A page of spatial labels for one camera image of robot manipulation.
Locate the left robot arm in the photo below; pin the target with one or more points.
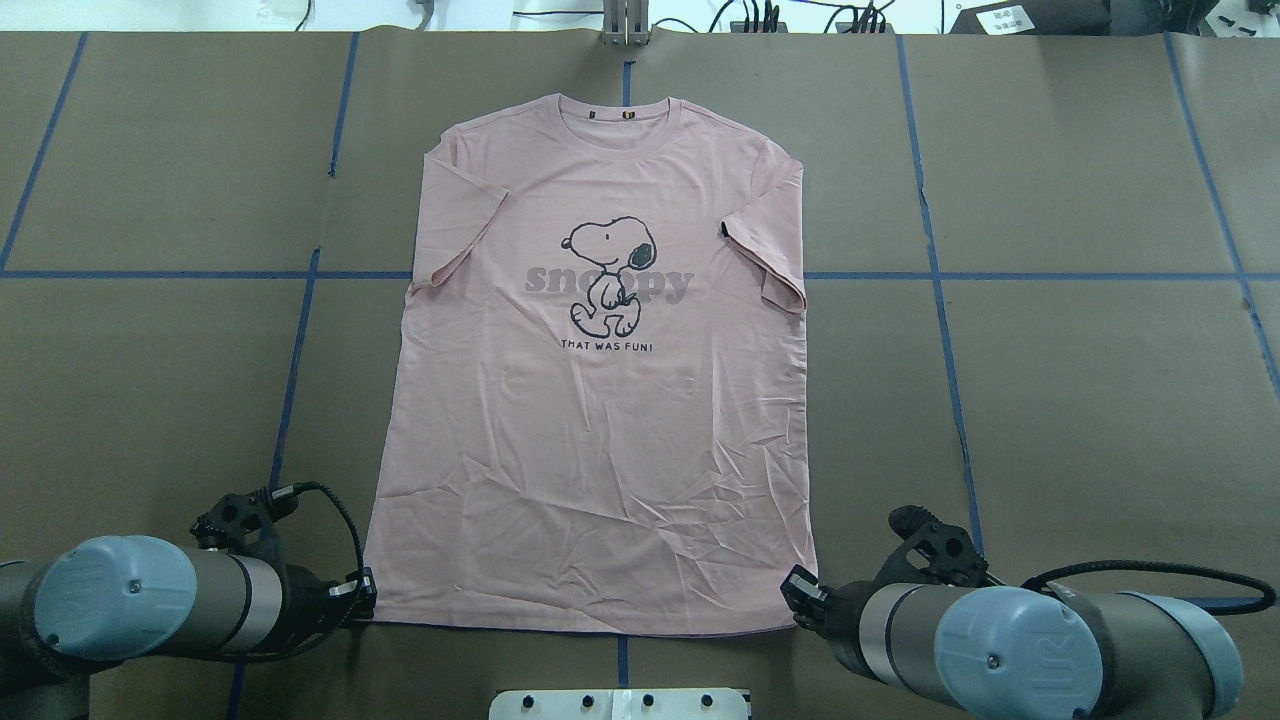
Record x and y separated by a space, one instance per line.
113 599

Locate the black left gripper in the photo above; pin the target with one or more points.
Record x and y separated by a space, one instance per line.
303 598

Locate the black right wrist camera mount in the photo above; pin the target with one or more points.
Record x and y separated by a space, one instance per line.
932 552

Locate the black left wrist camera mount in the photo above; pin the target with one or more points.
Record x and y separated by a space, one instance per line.
246 524

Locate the pink Snoopy t-shirt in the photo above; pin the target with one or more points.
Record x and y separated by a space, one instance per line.
599 418

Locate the grey aluminium camera post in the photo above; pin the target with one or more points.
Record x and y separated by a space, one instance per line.
626 23

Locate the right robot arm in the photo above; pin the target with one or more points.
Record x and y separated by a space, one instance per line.
1003 652

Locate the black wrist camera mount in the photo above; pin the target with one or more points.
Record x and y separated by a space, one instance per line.
932 552
246 524

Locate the black device with label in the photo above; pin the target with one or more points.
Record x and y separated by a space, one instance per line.
1043 18

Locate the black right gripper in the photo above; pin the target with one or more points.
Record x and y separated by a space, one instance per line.
838 609

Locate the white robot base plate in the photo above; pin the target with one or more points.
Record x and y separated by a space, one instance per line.
624 703

